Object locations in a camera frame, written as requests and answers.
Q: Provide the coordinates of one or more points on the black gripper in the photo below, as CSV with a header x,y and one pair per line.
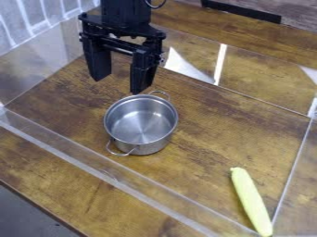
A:
x,y
136,41

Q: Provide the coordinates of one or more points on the green handled metal spoon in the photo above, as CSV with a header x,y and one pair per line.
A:
x,y
251,201

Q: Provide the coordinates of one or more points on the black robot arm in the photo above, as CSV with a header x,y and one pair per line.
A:
x,y
126,13

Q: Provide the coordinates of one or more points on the small steel pot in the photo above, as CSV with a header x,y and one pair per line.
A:
x,y
139,123

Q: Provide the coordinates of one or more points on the clear acrylic enclosure wall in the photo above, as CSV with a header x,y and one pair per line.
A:
x,y
247,116

